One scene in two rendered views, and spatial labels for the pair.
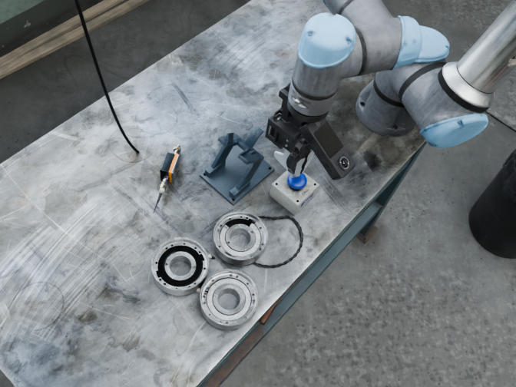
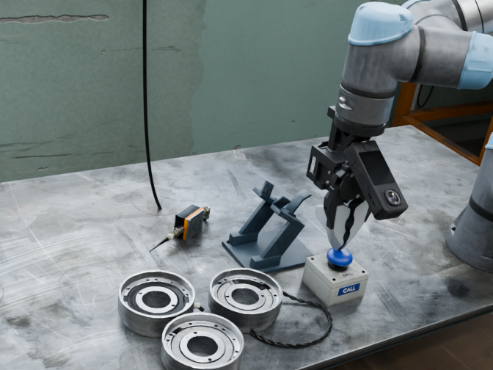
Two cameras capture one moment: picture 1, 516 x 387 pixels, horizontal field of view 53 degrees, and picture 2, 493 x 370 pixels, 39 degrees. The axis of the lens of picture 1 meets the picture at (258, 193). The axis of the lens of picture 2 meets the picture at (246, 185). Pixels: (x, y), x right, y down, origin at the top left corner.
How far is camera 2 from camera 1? 0.50 m
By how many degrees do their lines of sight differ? 34
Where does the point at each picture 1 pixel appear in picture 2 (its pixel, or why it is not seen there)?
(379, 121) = (472, 245)
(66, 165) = (75, 199)
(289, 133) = (332, 159)
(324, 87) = (372, 77)
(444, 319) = not seen: outside the picture
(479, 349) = not seen: outside the picture
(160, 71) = (218, 158)
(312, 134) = (357, 153)
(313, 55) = (361, 29)
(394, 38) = (461, 40)
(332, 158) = (378, 186)
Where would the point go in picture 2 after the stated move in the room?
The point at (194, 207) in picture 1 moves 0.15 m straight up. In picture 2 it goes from (202, 266) to (211, 183)
